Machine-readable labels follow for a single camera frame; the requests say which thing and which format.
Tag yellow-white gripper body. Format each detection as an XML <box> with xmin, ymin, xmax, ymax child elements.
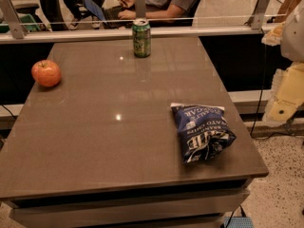
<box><xmin>262</xmin><ymin>62</ymin><xmax>304</xmax><ymax>124</ymax></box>

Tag blue potato chip bag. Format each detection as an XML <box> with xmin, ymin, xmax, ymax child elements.
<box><xmin>170</xmin><ymin>103</ymin><xmax>237</xmax><ymax>163</ymax></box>

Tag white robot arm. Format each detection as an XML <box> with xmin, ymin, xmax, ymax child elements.
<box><xmin>262</xmin><ymin>0</ymin><xmax>304</xmax><ymax>125</ymax></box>

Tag grey table drawer cabinet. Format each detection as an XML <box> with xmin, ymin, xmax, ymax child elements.
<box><xmin>3</xmin><ymin>178</ymin><xmax>255</xmax><ymax>228</ymax></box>

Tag seated person in grey shirt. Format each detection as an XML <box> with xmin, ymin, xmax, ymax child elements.
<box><xmin>114</xmin><ymin>0</ymin><xmax>209</xmax><ymax>27</ymax></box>

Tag green soda can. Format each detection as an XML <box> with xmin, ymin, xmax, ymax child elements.
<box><xmin>132</xmin><ymin>19</ymin><xmax>151</xmax><ymax>58</ymax></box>

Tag open laptop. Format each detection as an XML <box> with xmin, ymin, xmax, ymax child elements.
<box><xmin>83</xmin><ymin>0</ymin><xmax>132</xmax><ymax>29</ymax></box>

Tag person in dark trousers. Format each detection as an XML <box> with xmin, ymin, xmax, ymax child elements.
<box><xmin>37</xmin><ymin>0</ymin><xmax>112</xmax><ymax>31</ymax></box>

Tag red apple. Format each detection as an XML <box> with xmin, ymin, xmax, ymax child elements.
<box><xmin>31</xmin><ymin>60</ymin><xmax>61</xmax><ymax>87</ymax></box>

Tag green bin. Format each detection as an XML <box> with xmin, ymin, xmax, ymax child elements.
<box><xmin>0</xmin><ymin>14</ymin><xmax>41</xmax><ymax>33</ymax></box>

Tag black hanging cable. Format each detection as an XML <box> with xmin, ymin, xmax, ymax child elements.
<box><xmin>249</xmin><ymin>28</ymin><xmax>270</xmax><ymax>138</ymax></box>

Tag right metal railing bracket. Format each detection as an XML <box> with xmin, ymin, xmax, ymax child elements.
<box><xmin>247</xmin><ymin>0</ymin><xmax>270</xmax><ymax>29</ymax></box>

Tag metal railing bracket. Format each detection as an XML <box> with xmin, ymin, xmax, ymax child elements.
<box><xmin>247</xmin><ymin>0</ymin><xmax>270</xmax><ymax>29</ymax></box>
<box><xmin>0</xmin><ymin>0</ymin><xmax>27</xmax><ymax>39</ymax></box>
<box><xmin>135</xmin><ymin>0</ymin><xmax>146</xmax><ymax>19</ymax></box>

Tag middle metal railing bracket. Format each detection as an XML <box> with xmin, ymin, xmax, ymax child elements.
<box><xmin>135</xmin><ymin>0</ymin><xmax>146</xmax><ymax>19</ymax></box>

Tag left metal railing bracket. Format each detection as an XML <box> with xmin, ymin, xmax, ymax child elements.
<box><xmin>0</xmin><ymin>0</ymin><xmax>27</xmax><ymax>39</ymax></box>

